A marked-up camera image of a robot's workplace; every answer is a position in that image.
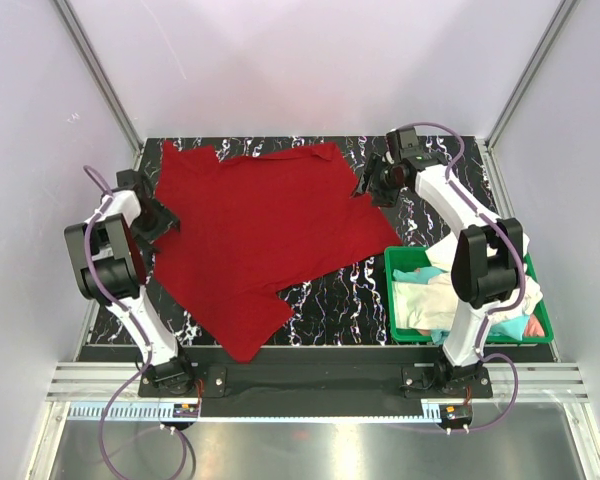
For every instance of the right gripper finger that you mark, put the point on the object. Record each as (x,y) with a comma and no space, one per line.
(384,197)
(366,179)

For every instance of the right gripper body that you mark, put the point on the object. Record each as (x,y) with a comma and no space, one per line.
(385,177)

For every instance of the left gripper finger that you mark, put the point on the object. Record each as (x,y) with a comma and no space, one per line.
(147,242)
(169,221)

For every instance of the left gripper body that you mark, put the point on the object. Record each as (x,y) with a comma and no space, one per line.
(150,221)

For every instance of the red t shirt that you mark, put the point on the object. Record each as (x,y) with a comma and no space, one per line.
(253,226)

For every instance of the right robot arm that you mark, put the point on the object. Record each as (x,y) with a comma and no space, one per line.
(487,272)

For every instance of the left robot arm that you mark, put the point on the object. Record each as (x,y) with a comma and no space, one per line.
(106,253)

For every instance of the green plastic bin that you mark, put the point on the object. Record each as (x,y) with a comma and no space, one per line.
(424,302)

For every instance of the cream white t shirt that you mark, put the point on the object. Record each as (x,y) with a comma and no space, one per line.
(420,300)

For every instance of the left controller box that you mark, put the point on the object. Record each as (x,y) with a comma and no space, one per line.
(186,410)

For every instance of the controller box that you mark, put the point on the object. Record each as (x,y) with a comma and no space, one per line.
(186,410)
(459,413)

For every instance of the teal t shirt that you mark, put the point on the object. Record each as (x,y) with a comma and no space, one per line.
(420,274)

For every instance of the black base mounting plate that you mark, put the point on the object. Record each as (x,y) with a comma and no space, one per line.
(301,403)

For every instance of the pink t shirt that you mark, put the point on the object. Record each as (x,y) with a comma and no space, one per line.
(533,328)

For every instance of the right controller box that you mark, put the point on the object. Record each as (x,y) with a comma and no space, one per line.
(459,413)

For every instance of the aluminium front rail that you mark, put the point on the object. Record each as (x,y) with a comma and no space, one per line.
(98,381)

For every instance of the grey slotted cable duct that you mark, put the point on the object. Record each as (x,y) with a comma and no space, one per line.
(163,411)

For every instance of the left aluminium frame post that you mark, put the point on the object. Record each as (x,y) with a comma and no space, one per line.
(77,32)

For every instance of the aluminium frame post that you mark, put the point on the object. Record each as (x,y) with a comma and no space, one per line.
(558,22)
(77,32)

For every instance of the right aluminium frame post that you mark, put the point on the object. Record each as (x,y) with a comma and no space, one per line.
(558,22)

